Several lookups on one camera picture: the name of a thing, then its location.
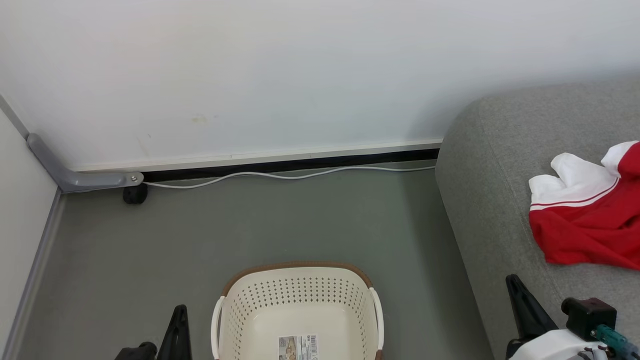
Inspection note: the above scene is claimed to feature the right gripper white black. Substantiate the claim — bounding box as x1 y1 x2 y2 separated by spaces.
505 273 613 360

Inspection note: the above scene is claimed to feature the cream perforated laundry basket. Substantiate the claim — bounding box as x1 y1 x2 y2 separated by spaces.
211 261 386 360

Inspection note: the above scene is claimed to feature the grey wall edge trim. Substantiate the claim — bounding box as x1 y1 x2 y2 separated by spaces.
0 190 66 360

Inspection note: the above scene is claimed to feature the printed basket label sticker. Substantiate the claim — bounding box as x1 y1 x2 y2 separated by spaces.
278 334 319 360

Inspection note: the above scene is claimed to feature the black caster wheel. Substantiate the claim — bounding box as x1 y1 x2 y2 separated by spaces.
123 183 149 205

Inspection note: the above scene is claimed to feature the grey metal floor bracket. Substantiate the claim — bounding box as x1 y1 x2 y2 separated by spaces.
27 133 145 193

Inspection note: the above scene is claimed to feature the teal right cable connector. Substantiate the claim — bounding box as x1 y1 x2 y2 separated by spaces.
591 324 640 358

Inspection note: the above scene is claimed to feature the white floor cable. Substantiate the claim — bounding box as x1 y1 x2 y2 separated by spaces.
144 166 437 190

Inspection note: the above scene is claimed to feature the black baseboard strip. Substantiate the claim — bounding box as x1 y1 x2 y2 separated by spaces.
142 148 441 183

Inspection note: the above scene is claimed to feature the red and white garment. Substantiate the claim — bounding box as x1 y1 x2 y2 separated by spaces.
528 141 640 272

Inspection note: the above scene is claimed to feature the grey fabric sofa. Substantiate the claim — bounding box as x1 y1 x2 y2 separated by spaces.
435 80 640 360

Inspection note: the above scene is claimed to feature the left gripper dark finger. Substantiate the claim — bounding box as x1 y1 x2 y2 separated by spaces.
157 304 193 360

